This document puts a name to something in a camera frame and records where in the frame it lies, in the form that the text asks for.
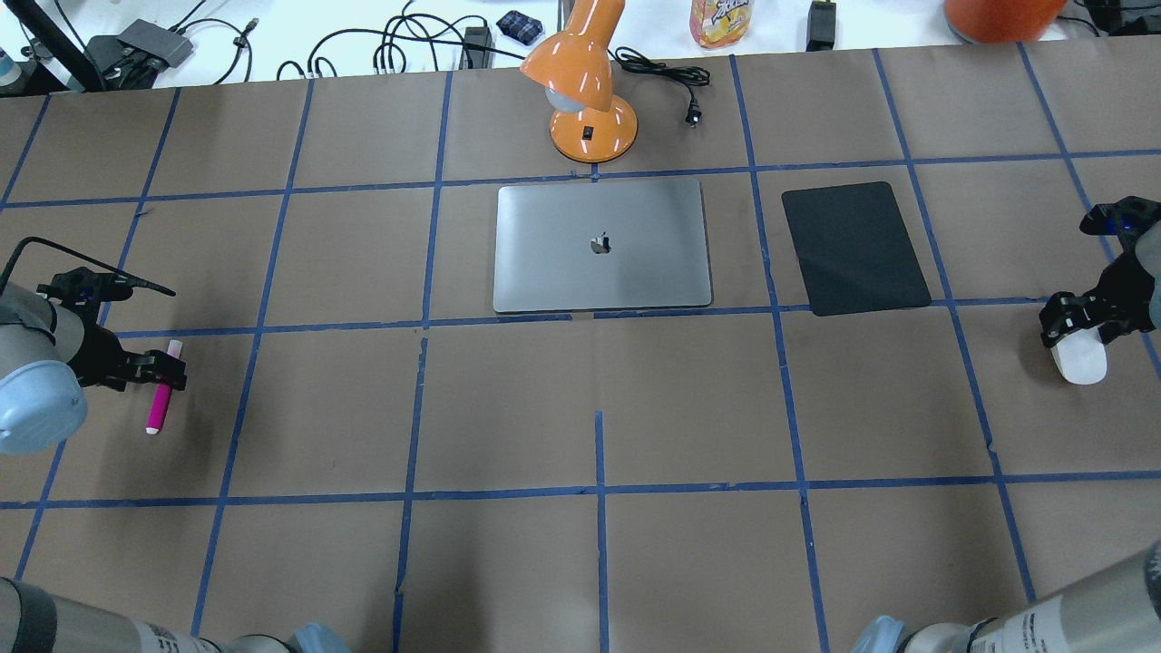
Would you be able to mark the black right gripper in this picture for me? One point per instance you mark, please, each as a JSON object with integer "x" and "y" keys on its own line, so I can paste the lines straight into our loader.
{"x": 1127, "y": 288}

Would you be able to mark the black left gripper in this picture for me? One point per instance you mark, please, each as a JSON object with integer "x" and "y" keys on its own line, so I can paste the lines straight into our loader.
{"x": 93, "y": 354}

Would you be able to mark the pink marker pen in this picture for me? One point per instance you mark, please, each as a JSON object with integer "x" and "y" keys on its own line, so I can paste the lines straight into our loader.
{"x": 162, "y": 397}

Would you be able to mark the white computer mouse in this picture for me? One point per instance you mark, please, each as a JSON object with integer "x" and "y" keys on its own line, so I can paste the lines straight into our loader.
{"x": 1080, "y": 365}

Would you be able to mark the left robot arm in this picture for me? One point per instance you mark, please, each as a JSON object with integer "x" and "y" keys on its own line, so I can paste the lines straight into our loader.
{"x": 47, "y": 346}

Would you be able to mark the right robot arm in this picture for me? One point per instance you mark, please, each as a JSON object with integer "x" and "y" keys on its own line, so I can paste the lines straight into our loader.
{"x": 1112, "y": 610}

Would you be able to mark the black mousepad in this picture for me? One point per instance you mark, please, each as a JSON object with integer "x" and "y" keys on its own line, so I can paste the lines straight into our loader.
{"x": 854, "y": 252}

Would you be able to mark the silver laptop notebook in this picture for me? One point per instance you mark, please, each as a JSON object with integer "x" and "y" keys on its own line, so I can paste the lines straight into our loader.
{"x": 616, "y": 244}

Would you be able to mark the orange cylindrical container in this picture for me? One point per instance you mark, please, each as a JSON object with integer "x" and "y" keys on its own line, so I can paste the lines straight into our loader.
{"x": 1001, "y": 21}

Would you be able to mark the grey usb hub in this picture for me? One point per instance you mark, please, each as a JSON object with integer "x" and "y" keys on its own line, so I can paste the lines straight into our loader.
{"x": 168, "y": 46}

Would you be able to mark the black power adapter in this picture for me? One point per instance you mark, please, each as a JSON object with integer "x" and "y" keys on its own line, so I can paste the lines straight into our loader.
{"x": 821, "y": 26}

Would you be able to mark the yellow drink bottle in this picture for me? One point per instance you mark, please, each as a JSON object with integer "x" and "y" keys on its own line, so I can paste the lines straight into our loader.
{"x": 719, "y": 24}

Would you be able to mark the dark blue pouch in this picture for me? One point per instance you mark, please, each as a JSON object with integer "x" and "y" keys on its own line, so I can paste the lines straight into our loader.
{"x": 520, "y": 27}

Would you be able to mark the orange desk lamp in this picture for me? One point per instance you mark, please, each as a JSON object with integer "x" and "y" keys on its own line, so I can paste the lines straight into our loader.
{"x": 590, "y": 124}

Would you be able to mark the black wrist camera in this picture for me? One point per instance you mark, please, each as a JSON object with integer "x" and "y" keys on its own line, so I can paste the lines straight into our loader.
{"x": 1127, "y": 219}

